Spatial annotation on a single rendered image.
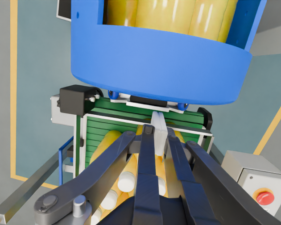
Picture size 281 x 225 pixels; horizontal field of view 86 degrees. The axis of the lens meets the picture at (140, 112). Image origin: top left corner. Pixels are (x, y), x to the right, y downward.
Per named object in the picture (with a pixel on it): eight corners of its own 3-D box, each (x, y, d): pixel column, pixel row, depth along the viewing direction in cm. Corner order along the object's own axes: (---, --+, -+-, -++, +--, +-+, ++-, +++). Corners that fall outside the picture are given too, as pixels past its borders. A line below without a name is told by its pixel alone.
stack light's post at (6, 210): (109, 107, 146) (4, 214, 41) (108, 111, 147) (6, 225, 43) (105, 106, 146) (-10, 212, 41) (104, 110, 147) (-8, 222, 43)
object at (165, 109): (165, 92, 46) (171, 102, 34) (163, 100, 46) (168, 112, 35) (133, 87, 46) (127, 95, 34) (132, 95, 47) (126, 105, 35)
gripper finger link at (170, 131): (167, 146, 14) (199, 152, 14) (163, 126, 19) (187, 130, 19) (164, 160, 15) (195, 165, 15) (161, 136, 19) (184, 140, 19)
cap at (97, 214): (84, 210, 41) (81, 217, 39) (95, 204, 40) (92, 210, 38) (94, 219, 41) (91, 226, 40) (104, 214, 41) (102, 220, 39)
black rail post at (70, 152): (84, 139, 55) (73, 150, 48) (83, 146, 56) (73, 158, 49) (78, 138, 55) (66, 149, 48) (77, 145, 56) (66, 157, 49)
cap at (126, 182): (122, 186, 37) (121, 193, 36) (116, 174, 36) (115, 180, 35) (137, 183, 37) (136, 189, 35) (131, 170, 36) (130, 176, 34)
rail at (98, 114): (208, 129, 46) (212, 134, 43) (208, 132, 46) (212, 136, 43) (80, 109, 47) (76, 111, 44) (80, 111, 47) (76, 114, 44)
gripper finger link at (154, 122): (155, 156, 16) (149, 154, 16) (154, 129, 23) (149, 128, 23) (161, 131, 16) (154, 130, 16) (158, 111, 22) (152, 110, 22)
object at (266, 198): (274, 190, 33) (278, 195, 32) (267, 202, 35) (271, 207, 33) (258, 188, 33) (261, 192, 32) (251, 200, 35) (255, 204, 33)
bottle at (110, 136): (109, 126, 53) (89, 157, 35) (127, 135, 53) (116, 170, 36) (101, 142, 55) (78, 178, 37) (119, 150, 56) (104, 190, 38)
